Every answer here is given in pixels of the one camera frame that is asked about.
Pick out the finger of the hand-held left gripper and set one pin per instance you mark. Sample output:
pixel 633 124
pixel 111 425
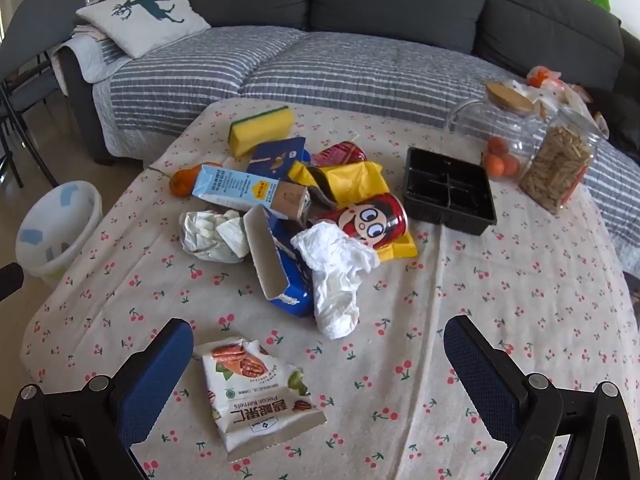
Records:
pixel 9 282

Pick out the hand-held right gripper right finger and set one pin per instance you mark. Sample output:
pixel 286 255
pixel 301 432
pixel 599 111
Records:
pixel 475 365

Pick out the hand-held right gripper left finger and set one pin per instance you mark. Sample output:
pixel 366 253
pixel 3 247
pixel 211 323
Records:
pixel 155 375

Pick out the white plastic trash bin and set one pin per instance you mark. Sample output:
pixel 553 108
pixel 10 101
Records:
pixel 65 230

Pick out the tangerine with stem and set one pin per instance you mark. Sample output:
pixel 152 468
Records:
pixel 181 182

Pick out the light blue milk carton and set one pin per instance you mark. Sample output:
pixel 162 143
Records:
pixel 235 187

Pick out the yellow snack packet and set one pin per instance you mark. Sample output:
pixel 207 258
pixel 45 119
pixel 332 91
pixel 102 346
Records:
pixel 350 180

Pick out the cherry print tablecloth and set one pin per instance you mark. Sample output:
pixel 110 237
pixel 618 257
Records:
pixel 450 285

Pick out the white pecan snack bag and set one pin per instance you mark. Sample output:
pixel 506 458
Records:
pixel 255 405

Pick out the crumpled white paper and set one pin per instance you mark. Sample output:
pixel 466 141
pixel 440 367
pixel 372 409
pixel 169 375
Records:
pixel 205 235

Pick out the white crumpled tissue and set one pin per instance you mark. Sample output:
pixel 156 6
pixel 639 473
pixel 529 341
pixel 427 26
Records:
pixel 335 290

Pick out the open blue cardboard box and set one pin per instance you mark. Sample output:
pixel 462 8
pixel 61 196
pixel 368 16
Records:
pixel 267 255

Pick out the red cartoon face can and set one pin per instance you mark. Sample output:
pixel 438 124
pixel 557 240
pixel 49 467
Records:
pixel 370 217

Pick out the black plastic tray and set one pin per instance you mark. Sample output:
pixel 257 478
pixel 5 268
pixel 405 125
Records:
pixel 450 185

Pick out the small orange tangerine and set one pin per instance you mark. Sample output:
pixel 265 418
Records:
pixel 497 146
pixel 493 166
pixel 511 166

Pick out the glass jar of seeds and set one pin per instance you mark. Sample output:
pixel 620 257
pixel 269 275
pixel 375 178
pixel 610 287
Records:
pixel 555 170

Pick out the light grey quilted blanket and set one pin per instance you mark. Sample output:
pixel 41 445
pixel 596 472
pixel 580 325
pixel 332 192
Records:
pixel 90 60

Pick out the glass jar with wooden lid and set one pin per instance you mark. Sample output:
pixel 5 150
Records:
pixel 480 120

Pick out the red drink can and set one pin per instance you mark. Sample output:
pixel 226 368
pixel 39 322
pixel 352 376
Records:
pixel 340 154

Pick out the yellow green sponge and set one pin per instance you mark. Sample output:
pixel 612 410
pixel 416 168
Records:
pixel 260 130

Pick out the clear plastic bag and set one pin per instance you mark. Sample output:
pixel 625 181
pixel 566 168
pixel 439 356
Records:
pixel 550 87

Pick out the white deer print pillow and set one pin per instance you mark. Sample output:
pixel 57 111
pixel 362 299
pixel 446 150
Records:
pixel 145 20

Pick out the dark grey sofa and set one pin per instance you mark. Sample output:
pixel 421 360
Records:
pixel 400 0

